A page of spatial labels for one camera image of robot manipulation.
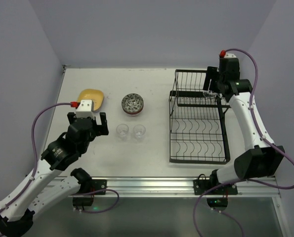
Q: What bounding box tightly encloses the yellow plate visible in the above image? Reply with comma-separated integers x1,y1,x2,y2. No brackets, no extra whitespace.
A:
77,89,104,112

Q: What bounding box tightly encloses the clear glass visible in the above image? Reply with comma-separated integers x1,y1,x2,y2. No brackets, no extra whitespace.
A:
133,124,146,142
203,91,217,98
116,124,129,141

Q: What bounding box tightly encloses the green leaf bowl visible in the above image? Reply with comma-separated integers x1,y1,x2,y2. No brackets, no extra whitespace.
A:
121,93,144,112

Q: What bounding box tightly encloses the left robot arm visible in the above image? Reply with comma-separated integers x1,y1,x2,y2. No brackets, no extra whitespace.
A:
0,112,109,237

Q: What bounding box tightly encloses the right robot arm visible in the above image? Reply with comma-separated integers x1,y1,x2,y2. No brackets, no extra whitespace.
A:
204,53,283,186

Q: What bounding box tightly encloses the left black controller box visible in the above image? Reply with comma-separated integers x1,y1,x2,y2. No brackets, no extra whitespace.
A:
72,197,94,210

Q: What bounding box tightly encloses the black controller box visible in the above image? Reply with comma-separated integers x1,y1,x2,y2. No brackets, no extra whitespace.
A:
72,197,94,210
207,197,228,208

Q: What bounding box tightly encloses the right black controller box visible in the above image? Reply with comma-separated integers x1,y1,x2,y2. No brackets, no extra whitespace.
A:
207,197,228,208

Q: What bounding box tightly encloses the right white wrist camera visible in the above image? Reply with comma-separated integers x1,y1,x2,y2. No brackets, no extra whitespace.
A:
219,50,237,59

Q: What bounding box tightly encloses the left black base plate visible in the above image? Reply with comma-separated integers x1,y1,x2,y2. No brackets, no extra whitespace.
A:
84,179,107,195

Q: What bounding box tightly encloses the black wire dish rack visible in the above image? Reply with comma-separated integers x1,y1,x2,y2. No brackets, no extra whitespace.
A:
168,69,230,165

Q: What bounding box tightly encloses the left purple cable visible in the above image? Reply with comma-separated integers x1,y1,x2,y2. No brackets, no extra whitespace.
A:
0,101,80,220

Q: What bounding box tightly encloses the aluminium mounting rail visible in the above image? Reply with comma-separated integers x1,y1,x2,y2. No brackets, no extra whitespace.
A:
20,176,278,198

